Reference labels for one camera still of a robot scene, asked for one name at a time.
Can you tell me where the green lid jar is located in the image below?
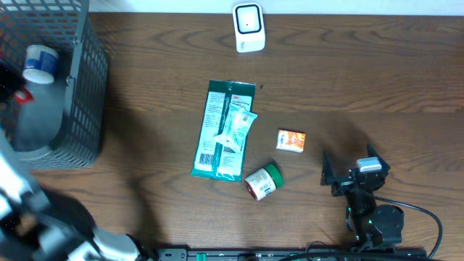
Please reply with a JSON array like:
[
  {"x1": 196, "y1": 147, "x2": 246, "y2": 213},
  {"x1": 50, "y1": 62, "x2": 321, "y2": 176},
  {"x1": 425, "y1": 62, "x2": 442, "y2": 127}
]
[{"x1": 244, "y1": 163, "x2": 284, "y2": 201}]

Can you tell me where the small orange box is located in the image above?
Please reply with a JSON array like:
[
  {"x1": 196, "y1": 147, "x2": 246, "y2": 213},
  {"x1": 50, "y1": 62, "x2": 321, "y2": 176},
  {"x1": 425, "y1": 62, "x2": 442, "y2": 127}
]
[{"x1": 276, "y1": 129, "x2": 306, "y2": 153}]

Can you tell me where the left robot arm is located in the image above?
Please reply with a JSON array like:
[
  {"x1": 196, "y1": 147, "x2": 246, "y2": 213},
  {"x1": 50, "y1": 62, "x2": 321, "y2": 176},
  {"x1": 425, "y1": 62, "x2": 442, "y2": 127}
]
[{"x1": 1, "y1": 130, "x2": 159, "y2": 260}]

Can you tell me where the blue white yogurt cup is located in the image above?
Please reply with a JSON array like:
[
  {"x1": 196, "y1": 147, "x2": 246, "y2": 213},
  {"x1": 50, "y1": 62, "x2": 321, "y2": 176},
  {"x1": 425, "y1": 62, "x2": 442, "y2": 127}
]
[{"x1": 22, "y1": 45, "x2": 59, "y2": 84}]

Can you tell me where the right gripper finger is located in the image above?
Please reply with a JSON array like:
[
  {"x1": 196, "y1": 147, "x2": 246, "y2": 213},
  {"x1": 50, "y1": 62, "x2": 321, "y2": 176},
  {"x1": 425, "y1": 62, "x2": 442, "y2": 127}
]
[
  {"x1": 320, "y1": 151, "x2": 334, "y2": 186},
  {"x1": 367, "y1": 144, "x2": 390, "y2": 172}
]

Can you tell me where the white teal wipes packet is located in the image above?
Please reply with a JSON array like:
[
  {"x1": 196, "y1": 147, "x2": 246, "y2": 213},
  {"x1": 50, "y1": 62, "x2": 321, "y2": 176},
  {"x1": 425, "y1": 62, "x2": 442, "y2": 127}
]
[{"x1": 213, "y1": 104, "x2": 257, "y2": 153}]

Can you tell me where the red coffee stick sachet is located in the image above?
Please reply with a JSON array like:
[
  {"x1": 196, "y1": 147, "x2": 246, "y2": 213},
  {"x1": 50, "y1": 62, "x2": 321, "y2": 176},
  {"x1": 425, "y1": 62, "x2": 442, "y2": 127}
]
[{"x1": 14, "y1": 88, "x2": 34, "y2": 105}]

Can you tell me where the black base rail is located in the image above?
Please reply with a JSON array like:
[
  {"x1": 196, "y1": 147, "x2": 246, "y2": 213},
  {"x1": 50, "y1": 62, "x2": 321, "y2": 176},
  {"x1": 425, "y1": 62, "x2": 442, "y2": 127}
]
[{"x1": 154, "y1": 247, "x2": 428, "y2": 261}]

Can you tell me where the green white glove package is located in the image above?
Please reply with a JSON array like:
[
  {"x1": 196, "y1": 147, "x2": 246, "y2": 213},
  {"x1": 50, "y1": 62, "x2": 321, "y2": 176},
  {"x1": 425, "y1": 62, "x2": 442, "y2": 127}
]
[{"x1": 191, "y1": 80, "x2": 256, "y2": 182}]

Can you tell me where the white barcode scanner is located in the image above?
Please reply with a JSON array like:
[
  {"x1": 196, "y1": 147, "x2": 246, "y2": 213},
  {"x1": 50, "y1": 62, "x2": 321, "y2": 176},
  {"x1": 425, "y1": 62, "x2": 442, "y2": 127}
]
[{"x1": 232, "y1": 2, "x2": 265, "y2": 53}]

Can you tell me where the grey plastic mesh basket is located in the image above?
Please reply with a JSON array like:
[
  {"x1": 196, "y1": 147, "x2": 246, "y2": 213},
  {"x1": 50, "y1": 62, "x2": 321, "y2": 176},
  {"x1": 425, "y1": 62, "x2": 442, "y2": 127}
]
[{"x1": 1, "y1": 0, "x2": 108, "y2": 170}]

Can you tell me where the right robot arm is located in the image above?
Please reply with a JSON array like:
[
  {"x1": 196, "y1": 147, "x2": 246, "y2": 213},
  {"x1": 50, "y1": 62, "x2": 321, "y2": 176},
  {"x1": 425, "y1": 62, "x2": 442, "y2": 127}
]
[{"x1": 320, "y1": 144, "x2": 405, "y2": 252}]

